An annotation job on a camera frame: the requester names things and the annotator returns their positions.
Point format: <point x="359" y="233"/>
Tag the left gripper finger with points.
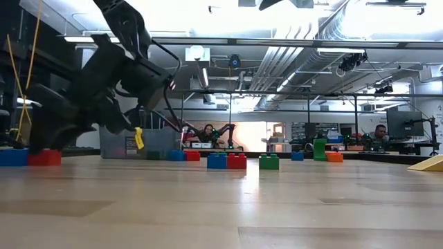
<point x="114" y="117"/>
<point x="52" y="117"/>

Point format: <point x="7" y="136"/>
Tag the small red block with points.
<point x="46" y="158"/>

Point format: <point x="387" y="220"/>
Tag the blue brick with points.
<point x="14" y="158"/>
<point x="217" y="162"/>

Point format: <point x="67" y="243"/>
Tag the small blue block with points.
<point x="297" y="156"/>
<point x="176" y="156"/>

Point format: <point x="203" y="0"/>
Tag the red brick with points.
<point x="192" y="156"/>
<point x="237" y="162"/>

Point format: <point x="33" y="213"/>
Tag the small green block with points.
<point x="269" y="162"/>

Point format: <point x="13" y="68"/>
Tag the green brick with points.
<point x="320" y="150"/>

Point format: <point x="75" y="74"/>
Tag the small orange block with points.
<point x="334" y="157"/>

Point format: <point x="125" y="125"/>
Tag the yellow brick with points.
<point x="431" y="165"/>

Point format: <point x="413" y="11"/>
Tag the background black robot arm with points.
<point x="190" y="127"/>
<point x="231" y="131"/>

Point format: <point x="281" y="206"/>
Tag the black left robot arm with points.
<point x="124" y="24"/>

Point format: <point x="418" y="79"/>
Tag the yellow tag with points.
<point x="139" y="138"/>

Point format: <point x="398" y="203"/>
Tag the grey translucent bin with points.
<point x="159" y="141"/>

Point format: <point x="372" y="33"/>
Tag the person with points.
<point x="380" y="133"/>
<point x="208" y="133"/>

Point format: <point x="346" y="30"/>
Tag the white round ceiling lamp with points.
<point x="196" y="52"/>

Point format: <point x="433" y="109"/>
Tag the black blue ceiling device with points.
<point x="234" y="61"/>

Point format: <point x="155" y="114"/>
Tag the background black monitor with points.
<point x="405" y="124"/>

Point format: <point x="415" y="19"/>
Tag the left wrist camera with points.
<point x="152" y="83"/>

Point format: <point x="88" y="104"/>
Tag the silver ventilation duct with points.
<point x="277" y="65"/>

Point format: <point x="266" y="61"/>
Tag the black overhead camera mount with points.
<point x="273" y="3"/>

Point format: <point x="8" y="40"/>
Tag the background black rig frame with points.
<point x="311" y="94"/>

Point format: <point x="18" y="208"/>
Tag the black ceiling camera cluster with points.
<point x="353" y="61"/>

